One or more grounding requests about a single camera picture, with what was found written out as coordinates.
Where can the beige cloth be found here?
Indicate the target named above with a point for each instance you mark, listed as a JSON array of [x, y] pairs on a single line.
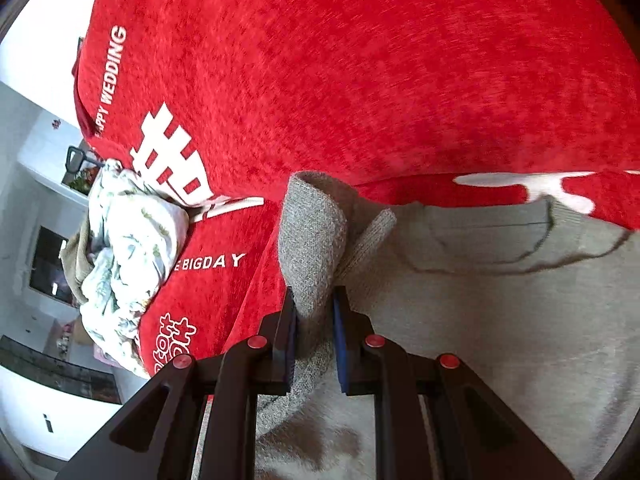
[[75, 260]]

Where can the red printed blanket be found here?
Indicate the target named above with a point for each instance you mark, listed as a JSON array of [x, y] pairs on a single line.
[[350, 60]]

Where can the dark screen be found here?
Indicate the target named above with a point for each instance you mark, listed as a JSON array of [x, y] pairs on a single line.
[[50, 265]]

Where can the dark counter top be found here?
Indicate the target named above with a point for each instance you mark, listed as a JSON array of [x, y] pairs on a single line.
[[55, 370]]

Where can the black chair frame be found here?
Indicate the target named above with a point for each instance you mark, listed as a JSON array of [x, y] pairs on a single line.
[[75, 155]]

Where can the grey knit sweater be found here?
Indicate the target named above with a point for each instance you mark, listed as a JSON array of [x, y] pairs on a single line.
[[500, 335]]

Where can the white floral cloth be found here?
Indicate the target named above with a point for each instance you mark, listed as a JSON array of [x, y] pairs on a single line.
[[135, 240]]

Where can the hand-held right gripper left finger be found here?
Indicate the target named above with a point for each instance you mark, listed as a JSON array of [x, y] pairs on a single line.
[[290, 340]]

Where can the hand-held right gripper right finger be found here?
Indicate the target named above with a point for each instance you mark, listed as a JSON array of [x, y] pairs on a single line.
[[341, 340]]

